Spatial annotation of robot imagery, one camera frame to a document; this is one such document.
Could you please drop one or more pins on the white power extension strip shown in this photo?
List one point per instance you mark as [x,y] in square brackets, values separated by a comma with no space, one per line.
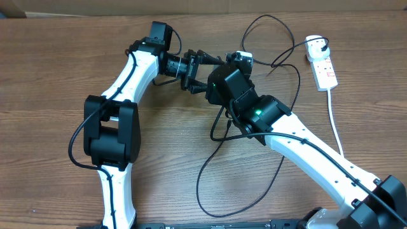
[324,74]

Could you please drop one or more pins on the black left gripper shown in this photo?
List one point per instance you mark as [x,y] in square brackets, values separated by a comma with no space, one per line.
[189,79]

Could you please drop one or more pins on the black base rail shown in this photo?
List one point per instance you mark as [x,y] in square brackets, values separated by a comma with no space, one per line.
[272,224]

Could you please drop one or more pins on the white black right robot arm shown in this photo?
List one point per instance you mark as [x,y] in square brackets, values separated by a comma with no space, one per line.
[363,200]

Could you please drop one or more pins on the brown cardboard panel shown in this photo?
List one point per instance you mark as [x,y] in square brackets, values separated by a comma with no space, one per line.
[21,8]

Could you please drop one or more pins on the white charger plug adapter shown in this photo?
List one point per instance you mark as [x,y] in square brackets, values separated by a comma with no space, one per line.
[317,48]

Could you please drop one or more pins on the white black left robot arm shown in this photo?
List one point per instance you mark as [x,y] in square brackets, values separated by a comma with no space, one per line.
[111,127]

